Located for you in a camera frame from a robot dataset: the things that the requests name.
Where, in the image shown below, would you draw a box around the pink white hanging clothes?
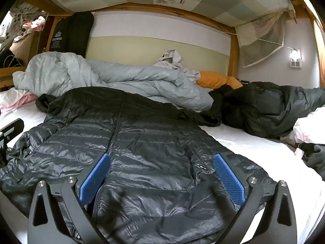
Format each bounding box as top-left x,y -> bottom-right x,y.
22,16 -> 47,35

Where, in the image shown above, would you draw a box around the white cloth with pink print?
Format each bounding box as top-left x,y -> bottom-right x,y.
293,107 -> 325,144

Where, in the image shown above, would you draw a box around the grey quilt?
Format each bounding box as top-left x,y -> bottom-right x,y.
12,51 -> 215,111

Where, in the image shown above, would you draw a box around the pale lavender garment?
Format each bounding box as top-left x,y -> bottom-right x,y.
155,49 -> 201,82

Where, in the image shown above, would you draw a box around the black puffer jacket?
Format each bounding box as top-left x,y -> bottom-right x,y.
0,86 -> 277,244

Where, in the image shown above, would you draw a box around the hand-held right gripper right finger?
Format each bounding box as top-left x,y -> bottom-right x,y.
213,153 -> 298,244

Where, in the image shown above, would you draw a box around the orange pillow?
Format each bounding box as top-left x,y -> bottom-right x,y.
197,71 -> 243,89

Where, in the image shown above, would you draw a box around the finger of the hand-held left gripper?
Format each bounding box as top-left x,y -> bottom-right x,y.
0,118 -> 24,167

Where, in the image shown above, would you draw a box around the white bedsheet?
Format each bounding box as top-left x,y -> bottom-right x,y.
0,94 -> 325,244

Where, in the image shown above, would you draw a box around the dark green puffer jacket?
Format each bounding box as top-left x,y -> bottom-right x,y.
200,81 -> 325,139

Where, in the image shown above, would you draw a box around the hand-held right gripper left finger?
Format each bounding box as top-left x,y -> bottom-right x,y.
27,153 -> 112,244

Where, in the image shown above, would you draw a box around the dark grey garment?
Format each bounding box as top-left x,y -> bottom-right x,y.
300,144 -> 325,181

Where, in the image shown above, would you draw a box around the white wall lamp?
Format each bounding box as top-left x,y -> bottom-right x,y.
289,48 -> 302,69

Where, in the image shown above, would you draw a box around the wooden bunk bed frame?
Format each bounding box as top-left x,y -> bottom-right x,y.
0,0 -> 325,92

